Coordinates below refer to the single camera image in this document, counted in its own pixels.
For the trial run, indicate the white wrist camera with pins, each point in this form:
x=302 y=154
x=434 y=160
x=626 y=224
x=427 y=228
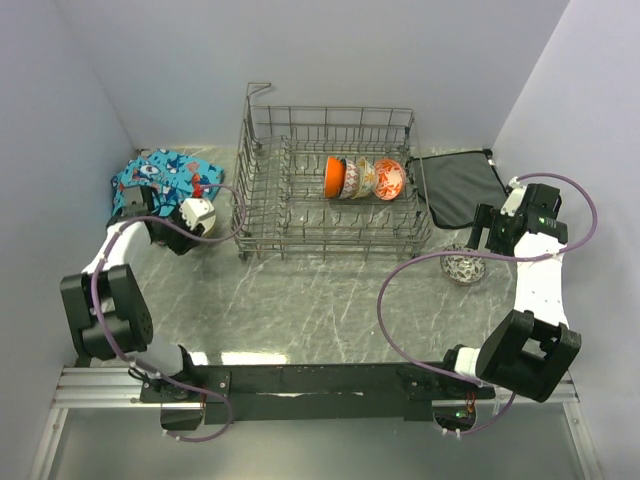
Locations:
x=192 y=210
x=514 y=198

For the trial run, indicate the grey wire dish rack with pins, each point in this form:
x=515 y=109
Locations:
x=279 y=174

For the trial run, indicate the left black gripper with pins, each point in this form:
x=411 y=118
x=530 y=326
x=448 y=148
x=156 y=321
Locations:
x=186 y=241

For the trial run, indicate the white bowl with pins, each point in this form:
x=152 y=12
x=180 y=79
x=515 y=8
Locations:
x=333 y=176
x=208 y=223

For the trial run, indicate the orange flower pattern bowl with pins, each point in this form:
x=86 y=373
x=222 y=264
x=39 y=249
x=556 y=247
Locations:
x=367 y=178

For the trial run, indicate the red floral bowl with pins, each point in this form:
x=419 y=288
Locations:
x=391 y=179

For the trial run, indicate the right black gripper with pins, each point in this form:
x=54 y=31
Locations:
x=486 y=216

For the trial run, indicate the dark grey folded cloth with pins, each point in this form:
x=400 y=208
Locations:
x=454 y=184

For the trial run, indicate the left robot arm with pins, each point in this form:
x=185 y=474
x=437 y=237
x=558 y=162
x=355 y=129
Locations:
x=163 y=367

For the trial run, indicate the black leaf pattern bowl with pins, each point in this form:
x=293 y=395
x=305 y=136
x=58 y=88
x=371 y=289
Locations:
x=463 y=269

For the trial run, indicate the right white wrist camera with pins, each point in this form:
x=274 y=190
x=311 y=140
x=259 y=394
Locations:
x=514 y=198

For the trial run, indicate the blue shark print cloth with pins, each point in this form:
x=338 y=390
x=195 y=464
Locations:
x=151 y=186

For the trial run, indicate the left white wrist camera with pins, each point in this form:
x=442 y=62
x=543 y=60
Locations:
x=192 y=210

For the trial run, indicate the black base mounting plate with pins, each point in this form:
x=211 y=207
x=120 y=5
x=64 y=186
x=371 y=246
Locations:
x=311 y=392

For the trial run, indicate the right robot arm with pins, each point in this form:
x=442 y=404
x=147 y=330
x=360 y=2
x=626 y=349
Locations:
x=532 y=348

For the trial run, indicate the blue triangle pattern bowl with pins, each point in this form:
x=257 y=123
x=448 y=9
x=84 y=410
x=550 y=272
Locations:
x=351 y=180

